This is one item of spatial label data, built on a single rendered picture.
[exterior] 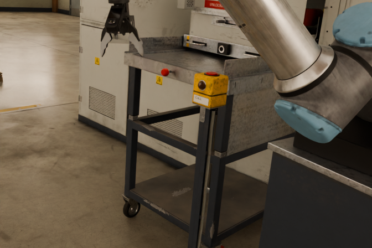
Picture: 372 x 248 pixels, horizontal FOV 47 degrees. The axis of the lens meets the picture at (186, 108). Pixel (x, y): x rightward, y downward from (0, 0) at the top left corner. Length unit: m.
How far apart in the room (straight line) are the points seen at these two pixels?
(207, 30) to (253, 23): 1.22
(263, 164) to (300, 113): 1.48
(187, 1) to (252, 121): 0.65
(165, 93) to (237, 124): 1.15
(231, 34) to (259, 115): 0.41
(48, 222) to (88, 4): 1.75
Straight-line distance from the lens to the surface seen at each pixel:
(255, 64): 1.73
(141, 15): 2.35
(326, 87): 0.94
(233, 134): 1.71
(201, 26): 2.12
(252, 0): 0.87
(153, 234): 2.17
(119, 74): 3.15
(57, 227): 2.23
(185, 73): 1.72
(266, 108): 1.86
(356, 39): 1.00
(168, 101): 2.79
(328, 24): 2.12
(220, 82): 1.35
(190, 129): 2.68
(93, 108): 3.49
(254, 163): 2.44
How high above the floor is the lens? 1.17
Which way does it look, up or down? 16 degrees down
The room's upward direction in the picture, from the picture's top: 5 degrees clockwise
